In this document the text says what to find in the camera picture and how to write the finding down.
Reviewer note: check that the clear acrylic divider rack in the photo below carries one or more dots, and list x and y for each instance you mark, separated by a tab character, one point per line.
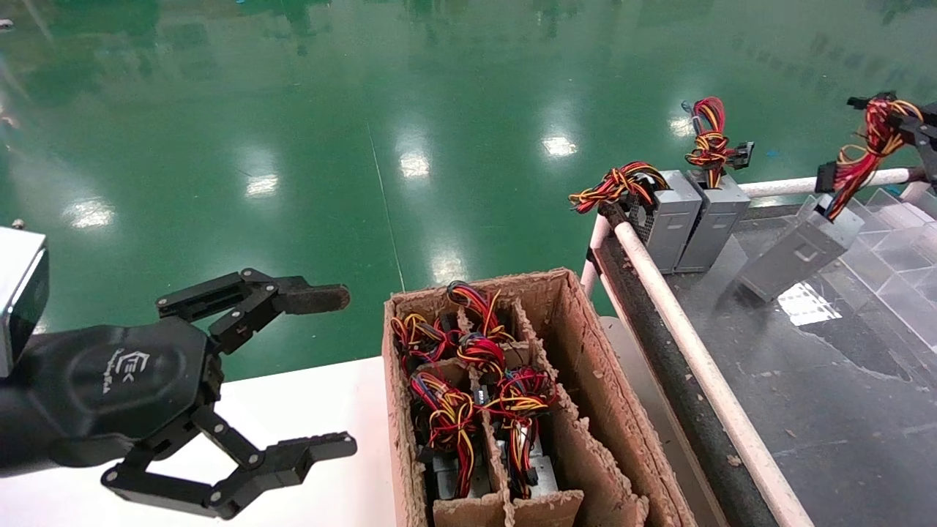
900	263

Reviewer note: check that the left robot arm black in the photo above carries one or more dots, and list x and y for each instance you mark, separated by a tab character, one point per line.
11	432

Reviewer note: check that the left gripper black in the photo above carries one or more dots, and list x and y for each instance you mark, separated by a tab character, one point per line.
117	377

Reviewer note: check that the black conveyor side strip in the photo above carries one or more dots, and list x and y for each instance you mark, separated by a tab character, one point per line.
681	395

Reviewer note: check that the black pipe joint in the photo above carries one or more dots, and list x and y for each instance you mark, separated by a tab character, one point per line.
919	176

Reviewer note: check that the brown cardboard divider box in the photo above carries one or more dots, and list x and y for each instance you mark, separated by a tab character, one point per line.
585	380

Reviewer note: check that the left wrist grey camera box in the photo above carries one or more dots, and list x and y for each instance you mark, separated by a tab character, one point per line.
18	293

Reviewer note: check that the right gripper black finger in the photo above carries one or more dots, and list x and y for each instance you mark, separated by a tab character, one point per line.
930	161
924	126

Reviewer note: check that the white rail pipe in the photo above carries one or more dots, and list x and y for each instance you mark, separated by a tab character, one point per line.
594	249
783	187
703	366

